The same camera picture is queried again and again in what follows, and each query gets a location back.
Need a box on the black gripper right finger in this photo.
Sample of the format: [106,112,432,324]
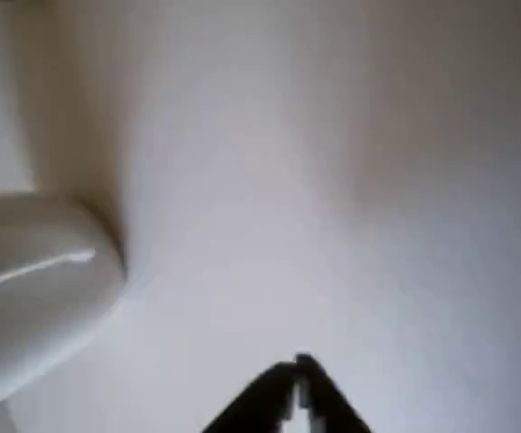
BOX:
[295,354,373,433]

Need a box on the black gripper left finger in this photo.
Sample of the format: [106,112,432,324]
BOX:
[203,360,298,433]

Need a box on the white ceramic mug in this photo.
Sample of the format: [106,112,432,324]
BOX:
[0,192,129,419]

